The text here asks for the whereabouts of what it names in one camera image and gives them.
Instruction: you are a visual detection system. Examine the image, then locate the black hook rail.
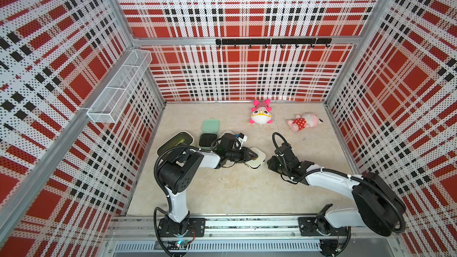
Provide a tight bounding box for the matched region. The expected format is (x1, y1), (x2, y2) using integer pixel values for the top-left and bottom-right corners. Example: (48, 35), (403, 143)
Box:
(215, 38), (332, 47)

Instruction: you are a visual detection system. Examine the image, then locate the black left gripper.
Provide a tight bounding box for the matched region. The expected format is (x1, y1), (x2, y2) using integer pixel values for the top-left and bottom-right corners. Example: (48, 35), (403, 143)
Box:
(226, 147), (258, 163)

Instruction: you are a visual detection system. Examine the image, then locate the cream nail kit case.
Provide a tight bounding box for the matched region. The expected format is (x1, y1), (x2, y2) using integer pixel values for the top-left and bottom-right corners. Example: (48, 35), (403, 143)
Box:
(245, 147), (266, 170)

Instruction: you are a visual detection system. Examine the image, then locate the green oval tray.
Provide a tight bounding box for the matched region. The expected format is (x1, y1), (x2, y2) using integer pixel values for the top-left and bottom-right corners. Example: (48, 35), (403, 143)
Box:
(157, 131), (194, 156)

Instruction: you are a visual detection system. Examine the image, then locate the green nail kit case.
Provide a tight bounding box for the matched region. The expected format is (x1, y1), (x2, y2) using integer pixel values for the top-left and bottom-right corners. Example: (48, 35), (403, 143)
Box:
(198, 119), (220, 149)

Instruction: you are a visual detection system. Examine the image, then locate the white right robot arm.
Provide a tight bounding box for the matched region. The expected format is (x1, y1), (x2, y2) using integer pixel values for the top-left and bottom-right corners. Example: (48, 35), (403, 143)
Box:
(267, 141), (407, 237)

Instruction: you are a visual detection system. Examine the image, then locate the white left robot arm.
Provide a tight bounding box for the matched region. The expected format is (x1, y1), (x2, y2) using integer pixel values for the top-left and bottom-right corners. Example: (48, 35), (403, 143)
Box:
(154, 133), (259, 237)

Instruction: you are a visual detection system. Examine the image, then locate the pink owl plush toy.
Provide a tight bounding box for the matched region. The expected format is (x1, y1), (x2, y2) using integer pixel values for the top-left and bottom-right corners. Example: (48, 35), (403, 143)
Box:
(249, 99), (273, 125)

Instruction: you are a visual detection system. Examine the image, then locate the pink strawberry plush toy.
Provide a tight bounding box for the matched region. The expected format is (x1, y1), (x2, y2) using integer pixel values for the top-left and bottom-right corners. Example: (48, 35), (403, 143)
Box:
(287, 113), (323, 132)

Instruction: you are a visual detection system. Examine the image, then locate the clear wall shelf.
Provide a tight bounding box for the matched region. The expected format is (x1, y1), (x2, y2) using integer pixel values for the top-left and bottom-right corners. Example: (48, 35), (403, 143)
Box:
(87, 49), (152, 123)

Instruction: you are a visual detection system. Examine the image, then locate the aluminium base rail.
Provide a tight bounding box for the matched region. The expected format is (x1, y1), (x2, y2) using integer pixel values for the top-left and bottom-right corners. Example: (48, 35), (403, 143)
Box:
(101, 214), (408, 257)

